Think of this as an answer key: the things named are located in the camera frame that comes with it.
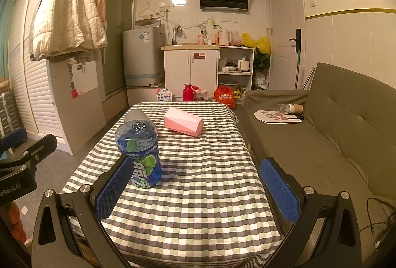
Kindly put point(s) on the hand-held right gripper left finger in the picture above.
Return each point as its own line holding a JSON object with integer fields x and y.
{"x": 113, "y": 186}

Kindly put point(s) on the blue plastic bottle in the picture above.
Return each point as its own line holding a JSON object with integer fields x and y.
{"x": 145, "y": 159}

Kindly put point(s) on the silver ribbed suitcase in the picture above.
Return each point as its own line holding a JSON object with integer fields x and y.
{"x": 7, "y": 113}

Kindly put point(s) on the yellow plastic bag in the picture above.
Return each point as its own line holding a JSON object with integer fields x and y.
{"x": 261, "y": 43}

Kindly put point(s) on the red shopping bag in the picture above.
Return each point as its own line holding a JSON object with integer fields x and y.
{"x": 224, "y": 97}

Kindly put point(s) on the metal faucet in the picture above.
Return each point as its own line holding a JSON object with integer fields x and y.
{"x": 174, "y": 34}

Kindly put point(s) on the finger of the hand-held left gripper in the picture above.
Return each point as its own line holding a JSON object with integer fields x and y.
{"x": 12, "y": 138}
{"x": 35, "y": 153}

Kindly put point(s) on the clear plastic bottle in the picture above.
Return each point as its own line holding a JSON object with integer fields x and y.
{"x": 282, "y": 108}

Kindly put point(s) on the white quilted jacket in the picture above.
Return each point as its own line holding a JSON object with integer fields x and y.
{"x": 65, "y": 17}

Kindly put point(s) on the white printed packet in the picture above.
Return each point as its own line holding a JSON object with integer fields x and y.
{"x": 164, "y": 95}

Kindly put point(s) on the orange round object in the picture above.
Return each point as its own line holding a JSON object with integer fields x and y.
{"x": 15, "y": 218}

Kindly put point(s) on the checkered tablecloth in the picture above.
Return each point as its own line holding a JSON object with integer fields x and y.
{"x": 198, "y": 193}

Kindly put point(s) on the brown paper cup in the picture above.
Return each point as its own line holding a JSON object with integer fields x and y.
{"x": 296, "y": 108}

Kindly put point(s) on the white door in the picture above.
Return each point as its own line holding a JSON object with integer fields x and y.
{"x": 284, "y": 8}

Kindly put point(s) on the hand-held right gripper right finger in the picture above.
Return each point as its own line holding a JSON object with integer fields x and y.
{"x": 278, "y": 190}

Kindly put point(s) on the white washing machine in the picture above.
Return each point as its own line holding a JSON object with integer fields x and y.
{"x": 142, "y": 54}

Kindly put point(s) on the red thermos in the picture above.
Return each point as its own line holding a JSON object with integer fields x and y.
{"x": 188, "y": 94}

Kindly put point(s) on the pink tissue box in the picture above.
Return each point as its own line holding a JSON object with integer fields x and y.
{"x": 182, "y": 124}

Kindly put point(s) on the pink garment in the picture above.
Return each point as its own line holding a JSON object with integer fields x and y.
{"x": 100, "y": 4}

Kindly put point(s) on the green plant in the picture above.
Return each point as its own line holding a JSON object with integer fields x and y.
{"x": 261, "y": 62}

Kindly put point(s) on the white electric kettle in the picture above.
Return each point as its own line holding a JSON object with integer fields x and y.
{"x": 224, "y": 38}

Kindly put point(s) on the olive green sofa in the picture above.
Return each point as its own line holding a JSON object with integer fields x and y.
{"x": 334, "y": 119}

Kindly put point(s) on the white louvered wardrobe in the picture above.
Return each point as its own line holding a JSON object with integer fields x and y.
{"x": 37, "y": 94}

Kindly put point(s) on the pink bottle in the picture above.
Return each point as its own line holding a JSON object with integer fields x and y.
{"x": 201, "y": 39}

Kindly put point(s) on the grey cylinder cup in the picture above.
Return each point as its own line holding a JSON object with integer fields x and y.
{"x": 137, "y": 116}

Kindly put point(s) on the white open shelf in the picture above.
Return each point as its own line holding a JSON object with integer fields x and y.
{"x": 251, "y": 76}

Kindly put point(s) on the grey plastic basin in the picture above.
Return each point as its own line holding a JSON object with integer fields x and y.
{"x": 228, "y": 85}

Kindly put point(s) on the white sink cabinet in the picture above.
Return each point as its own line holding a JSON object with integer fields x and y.
{"x": 190, "y": 76}

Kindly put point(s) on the frosted glass door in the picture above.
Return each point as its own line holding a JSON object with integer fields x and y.
{"x": 119, "y": 32}

